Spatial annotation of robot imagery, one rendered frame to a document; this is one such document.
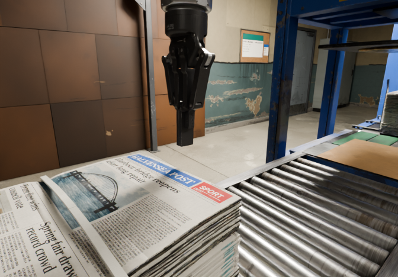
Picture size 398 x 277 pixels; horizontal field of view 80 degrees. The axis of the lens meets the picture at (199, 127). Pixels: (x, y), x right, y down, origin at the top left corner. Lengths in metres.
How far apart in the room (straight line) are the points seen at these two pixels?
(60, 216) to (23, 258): 0.07
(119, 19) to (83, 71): 0.81
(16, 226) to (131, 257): 0.16
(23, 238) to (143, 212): 0.13
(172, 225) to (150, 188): 0.10
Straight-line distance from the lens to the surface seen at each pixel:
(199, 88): 0.41
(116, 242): 0.30
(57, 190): 0.41
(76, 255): 0.30
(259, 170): 1.03
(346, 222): 0.82
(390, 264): 0.72
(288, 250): 0.68
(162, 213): 0.32
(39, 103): 3.22
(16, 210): 0.41
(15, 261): 0.32
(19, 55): 3.20
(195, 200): 0.34
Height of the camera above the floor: 1.21
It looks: 14 degrees down
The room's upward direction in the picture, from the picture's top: straight up
